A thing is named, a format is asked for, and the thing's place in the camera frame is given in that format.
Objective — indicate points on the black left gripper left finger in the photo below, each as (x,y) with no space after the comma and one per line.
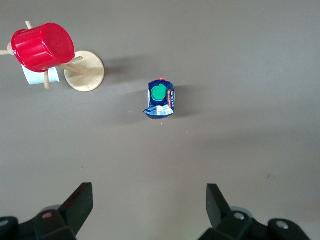
(75,210)

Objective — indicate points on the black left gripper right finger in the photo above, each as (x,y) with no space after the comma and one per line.
(217,210)

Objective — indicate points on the blue milk carton green cap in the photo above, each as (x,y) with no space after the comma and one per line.
(160,100)

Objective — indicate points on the small white cup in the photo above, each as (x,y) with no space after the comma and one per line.
(35,77)

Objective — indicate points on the red ribbed plastic cup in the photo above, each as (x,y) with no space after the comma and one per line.
(42,47)

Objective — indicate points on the wooden mug tree stand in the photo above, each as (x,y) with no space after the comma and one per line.
(86,77)

